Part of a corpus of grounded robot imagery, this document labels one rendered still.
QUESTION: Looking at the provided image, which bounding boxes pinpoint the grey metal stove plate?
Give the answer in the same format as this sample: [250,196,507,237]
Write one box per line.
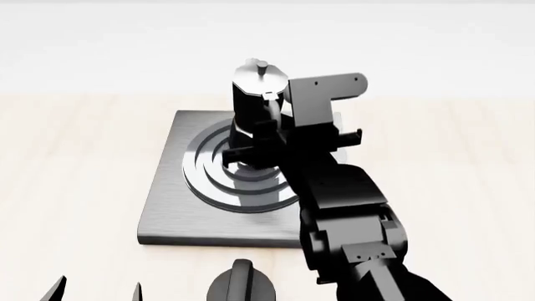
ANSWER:
[136,109,348,249]

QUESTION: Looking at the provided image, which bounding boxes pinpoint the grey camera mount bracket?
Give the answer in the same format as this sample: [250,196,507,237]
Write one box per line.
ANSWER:
[287,72,369,129]

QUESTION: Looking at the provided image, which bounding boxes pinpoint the black stove knob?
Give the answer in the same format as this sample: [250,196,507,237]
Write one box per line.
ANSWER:
[206,258,278,301]

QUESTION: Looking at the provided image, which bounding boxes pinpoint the silver black moka pot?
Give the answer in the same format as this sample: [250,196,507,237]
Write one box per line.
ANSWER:
[231,58,290,149]

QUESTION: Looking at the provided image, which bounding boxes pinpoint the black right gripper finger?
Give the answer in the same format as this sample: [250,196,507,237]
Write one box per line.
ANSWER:
[339,127,364,150]
[222,145,257,168]

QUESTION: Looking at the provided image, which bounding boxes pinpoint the round ringed stove burner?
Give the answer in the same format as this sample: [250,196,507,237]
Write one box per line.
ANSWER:
[181,120,303,215]

